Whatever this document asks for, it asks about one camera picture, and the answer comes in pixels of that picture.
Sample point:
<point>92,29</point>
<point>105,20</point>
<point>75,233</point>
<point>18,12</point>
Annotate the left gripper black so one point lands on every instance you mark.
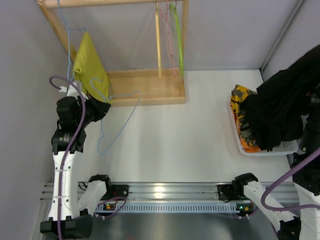
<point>100,110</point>

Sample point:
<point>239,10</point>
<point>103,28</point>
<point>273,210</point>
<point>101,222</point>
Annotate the light blue wire hanger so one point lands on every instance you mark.
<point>117,119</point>

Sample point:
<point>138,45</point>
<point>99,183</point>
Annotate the black trousers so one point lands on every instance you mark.
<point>273,114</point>

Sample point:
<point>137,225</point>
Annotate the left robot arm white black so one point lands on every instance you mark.
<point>71,217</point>

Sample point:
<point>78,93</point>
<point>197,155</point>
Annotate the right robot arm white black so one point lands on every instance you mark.
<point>300,222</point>

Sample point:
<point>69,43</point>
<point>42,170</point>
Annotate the wooden hanger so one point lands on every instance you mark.
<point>158,40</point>

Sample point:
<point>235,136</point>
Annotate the pink hanger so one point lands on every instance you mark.
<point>167,37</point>

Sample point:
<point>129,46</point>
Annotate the green hanger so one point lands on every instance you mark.
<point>178,39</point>

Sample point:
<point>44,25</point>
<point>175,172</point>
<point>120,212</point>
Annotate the yellow-green garment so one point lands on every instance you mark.
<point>88,70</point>

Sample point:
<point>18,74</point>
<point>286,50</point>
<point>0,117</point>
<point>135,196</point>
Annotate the wooden clothes rack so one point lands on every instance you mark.
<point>167,90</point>

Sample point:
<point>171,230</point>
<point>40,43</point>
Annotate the orange camouflage clothes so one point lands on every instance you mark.
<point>238,96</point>

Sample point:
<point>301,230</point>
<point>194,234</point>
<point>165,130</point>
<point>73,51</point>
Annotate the white laundry basket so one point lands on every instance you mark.
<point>285,147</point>

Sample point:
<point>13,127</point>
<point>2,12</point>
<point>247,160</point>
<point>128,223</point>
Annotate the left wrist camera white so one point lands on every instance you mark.
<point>72,91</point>

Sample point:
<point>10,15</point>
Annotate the aluminium mounting rail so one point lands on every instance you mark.
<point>181,191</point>

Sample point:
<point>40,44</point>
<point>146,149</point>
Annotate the grey slotted cable duct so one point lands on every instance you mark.
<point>169,207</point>

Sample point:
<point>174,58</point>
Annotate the grey wall conduit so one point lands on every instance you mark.
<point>298,6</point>

